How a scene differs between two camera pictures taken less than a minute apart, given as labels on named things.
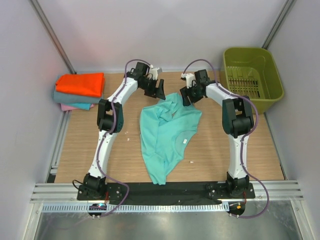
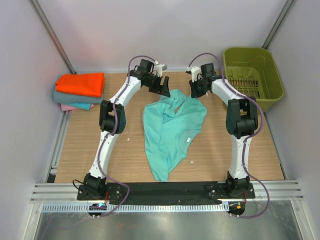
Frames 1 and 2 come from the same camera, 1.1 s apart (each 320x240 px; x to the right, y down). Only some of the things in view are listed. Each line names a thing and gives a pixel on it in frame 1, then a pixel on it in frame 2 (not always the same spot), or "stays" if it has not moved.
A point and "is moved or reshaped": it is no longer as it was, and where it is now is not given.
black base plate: (171, 191) stays
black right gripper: (191, 93) to (196, 88)
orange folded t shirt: (89, 84) stays
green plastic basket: (251, 72) stays
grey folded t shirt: (69, 98) stays
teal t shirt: (166, 126) is moved or reshaped
